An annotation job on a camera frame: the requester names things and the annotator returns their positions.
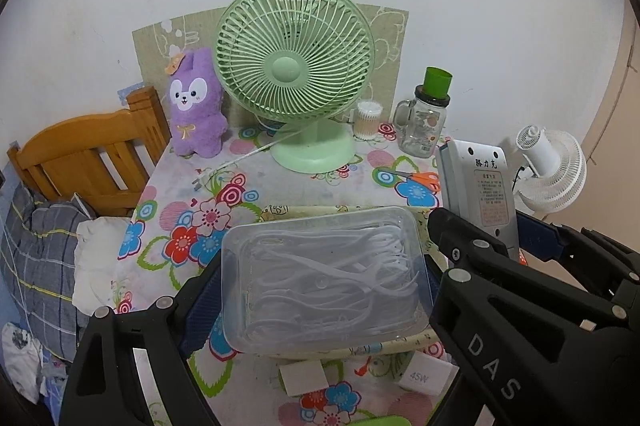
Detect beige door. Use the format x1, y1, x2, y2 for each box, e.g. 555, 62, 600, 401
590, 0, 640, 247

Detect white standing fan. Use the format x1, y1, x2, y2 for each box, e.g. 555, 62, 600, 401
515, 123, 587, 212

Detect glass mug with green lid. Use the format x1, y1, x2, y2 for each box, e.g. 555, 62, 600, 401
392, 66, 452, 157

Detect wooden bed headboard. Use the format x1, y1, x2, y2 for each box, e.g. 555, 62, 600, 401
6, 86, 173, 217

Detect small white cube adapter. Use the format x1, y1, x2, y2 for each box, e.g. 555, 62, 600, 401
279, 358, 328, 397

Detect pile of white floss picks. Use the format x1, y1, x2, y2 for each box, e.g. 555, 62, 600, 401
240, 219, 421, 339

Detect green rounded case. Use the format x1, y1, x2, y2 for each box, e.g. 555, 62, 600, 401
350, 415, 406, 426

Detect white pillow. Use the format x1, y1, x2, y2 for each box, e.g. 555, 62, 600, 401
74, 216, 133, 314

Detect grey plaid bedding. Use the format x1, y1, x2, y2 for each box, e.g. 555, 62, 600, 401
0, 183, 96, 362

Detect purple plush bunny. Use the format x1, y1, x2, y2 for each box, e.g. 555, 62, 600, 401
165, 47, 230, 157

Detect orange handled scissors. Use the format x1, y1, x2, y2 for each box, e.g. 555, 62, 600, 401
377, 166, 441, 194

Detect floral tablecloth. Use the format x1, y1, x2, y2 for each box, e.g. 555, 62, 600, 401
112, 121, 471, 426

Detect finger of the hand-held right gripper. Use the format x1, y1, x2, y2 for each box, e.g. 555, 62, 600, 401
428, 205, 522, 268
516, 210, 640, 293

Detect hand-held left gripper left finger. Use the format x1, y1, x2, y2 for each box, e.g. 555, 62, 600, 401
59, 251, 224, 426

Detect clear plastic floss box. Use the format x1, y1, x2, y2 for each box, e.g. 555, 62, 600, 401
220, 205, 433, 354

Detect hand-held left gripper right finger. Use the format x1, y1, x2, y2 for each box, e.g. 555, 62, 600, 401
422, 253, 441, 327

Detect white charger block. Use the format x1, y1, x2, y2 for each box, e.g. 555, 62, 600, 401
400, 351, 460, 397

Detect cotton swab jar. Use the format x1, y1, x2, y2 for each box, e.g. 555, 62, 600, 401
352, 101, 385, 139

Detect green desk fan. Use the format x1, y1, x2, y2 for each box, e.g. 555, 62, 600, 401
212, 0, 377, 174

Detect white desk fan cord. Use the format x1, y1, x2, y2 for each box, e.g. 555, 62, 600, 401
191, 129, 301, 193

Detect white cloth bag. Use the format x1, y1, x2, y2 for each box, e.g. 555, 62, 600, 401
0, 321, 43, 404

